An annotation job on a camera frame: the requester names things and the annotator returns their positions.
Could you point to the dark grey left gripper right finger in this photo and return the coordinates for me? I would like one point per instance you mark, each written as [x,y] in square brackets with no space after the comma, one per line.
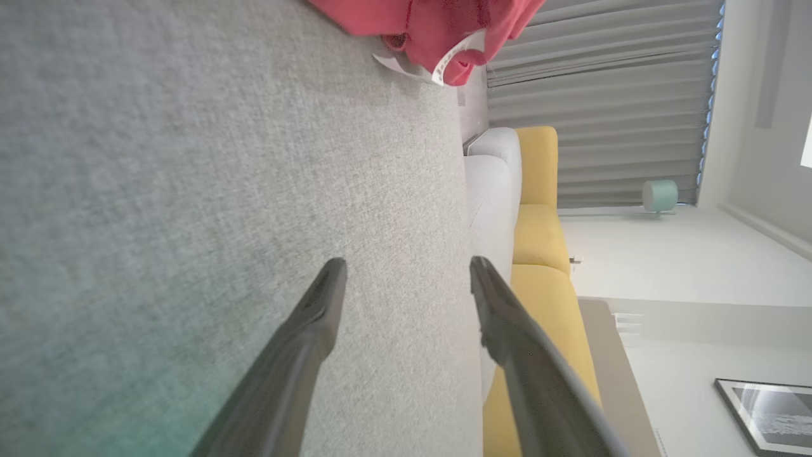
[533,381]

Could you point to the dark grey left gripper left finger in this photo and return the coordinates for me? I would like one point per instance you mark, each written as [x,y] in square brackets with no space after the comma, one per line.
[285,381]

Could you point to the red Bulls basketball jersey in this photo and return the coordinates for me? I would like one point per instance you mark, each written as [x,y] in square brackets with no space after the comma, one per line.
[438,25]

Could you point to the beige ledge behind sofa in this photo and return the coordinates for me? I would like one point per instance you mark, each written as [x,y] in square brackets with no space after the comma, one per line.
[618,381]

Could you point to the light grey sofa section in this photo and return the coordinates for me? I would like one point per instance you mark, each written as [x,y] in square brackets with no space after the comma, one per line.
[491,190]

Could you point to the large grey fabric sofa seat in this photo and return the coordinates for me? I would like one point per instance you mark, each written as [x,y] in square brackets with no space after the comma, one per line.
[190,190]

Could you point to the black framed picture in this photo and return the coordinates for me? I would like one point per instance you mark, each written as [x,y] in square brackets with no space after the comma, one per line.
[774,412]

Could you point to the grey pleated curtain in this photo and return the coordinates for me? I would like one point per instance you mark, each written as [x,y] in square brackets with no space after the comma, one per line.
[602,95]

